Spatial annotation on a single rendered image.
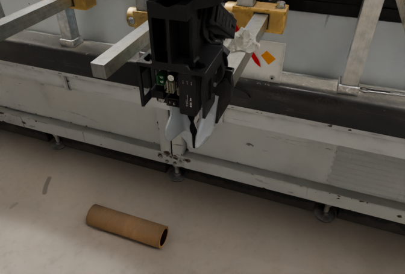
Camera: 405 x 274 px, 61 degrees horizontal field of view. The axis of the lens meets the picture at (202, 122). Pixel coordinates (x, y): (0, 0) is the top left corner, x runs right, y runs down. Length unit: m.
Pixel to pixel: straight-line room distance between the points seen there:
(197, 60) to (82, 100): 1.24
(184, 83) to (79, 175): 1.36
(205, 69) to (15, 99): 1.57
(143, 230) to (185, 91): 1.00
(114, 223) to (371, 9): 1.05
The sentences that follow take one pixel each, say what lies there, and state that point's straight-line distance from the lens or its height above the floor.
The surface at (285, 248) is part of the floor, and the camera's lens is 1.37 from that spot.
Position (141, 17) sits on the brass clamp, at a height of 0.82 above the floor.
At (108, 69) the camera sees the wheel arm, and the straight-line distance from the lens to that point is 0.68.
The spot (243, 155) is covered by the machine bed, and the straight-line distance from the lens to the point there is 1.35.
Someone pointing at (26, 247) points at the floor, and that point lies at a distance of 1.48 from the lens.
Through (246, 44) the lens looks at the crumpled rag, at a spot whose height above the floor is 0.87.
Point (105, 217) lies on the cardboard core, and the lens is 1.37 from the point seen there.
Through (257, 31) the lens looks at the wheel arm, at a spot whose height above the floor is 0.86.
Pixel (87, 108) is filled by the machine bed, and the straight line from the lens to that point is 1.57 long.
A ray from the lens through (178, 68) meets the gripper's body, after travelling 0.32.
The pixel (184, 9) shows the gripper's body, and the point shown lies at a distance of 0.30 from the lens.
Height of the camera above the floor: 1.12
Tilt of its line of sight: 37 degrees down
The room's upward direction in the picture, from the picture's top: straight up
